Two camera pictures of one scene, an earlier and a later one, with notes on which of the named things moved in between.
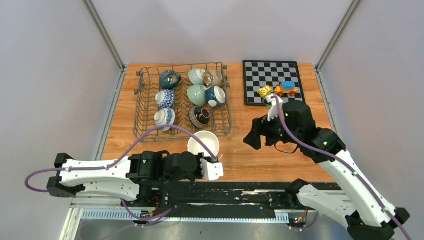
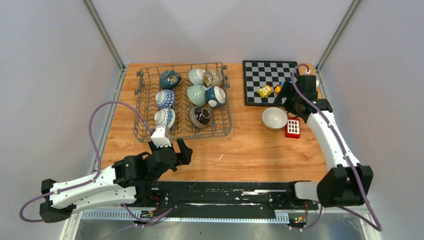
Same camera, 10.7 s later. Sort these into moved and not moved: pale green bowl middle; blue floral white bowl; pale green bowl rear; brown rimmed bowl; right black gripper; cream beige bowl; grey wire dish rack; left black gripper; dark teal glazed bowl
Moved: left black gripper; cream beige bowl; right black gripper
Not moved: brown rimmed bowl; blue floral white bowl; pale green bowl rear; dark teal glazed bowl; pale green bowl middle; grey wire dish rack
